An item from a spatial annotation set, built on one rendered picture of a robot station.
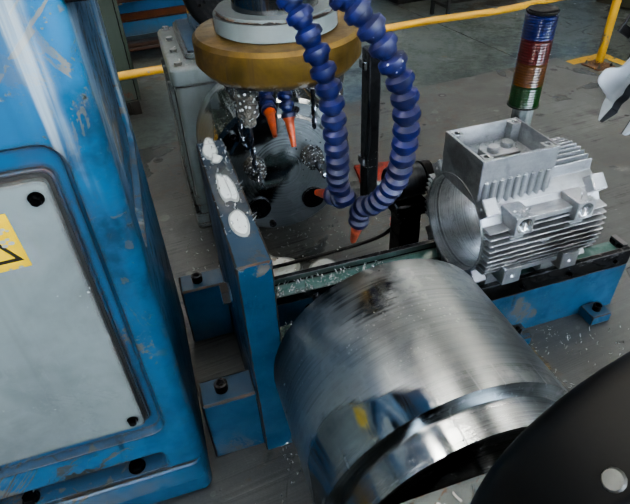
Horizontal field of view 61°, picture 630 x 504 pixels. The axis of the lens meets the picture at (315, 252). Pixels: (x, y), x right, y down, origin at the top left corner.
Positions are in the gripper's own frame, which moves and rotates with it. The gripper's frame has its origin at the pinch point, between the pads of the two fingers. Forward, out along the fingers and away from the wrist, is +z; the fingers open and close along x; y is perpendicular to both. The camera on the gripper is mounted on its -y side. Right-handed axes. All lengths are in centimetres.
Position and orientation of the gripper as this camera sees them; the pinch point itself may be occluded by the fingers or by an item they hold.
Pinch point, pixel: (621, 121)
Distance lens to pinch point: 85.0
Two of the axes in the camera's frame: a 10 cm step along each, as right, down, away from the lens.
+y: -8.4, -2.0, -5.0
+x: 3.1, 5.9, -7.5
